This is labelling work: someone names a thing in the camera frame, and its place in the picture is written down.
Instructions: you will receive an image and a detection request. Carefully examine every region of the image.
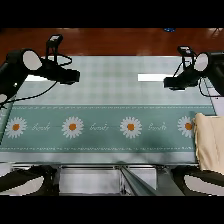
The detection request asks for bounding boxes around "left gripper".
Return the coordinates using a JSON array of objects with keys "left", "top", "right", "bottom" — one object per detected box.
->
[{"left": 49, "top": 64, "right": 81, "bottom": 86}]

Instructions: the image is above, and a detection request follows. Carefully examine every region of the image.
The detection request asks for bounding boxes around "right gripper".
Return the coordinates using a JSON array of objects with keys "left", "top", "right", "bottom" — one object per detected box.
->
[{"left": 162, "top": 65, "right": 202, "bottom": 91}]

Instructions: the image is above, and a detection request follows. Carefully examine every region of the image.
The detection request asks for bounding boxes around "cream T-shirt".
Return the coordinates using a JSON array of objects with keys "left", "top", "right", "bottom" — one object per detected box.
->
[{"left": 192, "top": 112, "right": 224, "bottom": 177}]

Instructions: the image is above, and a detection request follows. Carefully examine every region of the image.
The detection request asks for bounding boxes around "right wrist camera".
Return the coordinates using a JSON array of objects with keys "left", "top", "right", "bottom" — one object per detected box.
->
[{"left": 176, "top": 45, "right": 198, "bottom": 68}]

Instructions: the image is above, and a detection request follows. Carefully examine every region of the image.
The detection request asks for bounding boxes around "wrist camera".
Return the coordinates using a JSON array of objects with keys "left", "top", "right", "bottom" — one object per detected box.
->
[
  {"left": 176, "top": 45, "right": 198, "bottom": 68},
  {"left": 45, "top": 33, "right": 65, "bottom": 65}
]

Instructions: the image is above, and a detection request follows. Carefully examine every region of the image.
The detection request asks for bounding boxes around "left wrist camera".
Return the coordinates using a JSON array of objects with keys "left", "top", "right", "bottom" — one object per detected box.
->
[{"left": 45, "top": 33, "right": 65, "bottom": 65}]

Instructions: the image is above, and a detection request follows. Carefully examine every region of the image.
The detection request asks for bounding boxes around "silver frame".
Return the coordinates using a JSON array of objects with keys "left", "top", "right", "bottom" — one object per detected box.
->
[{"left": 0, "top": 161, "right": 224, "bottom": 197}]

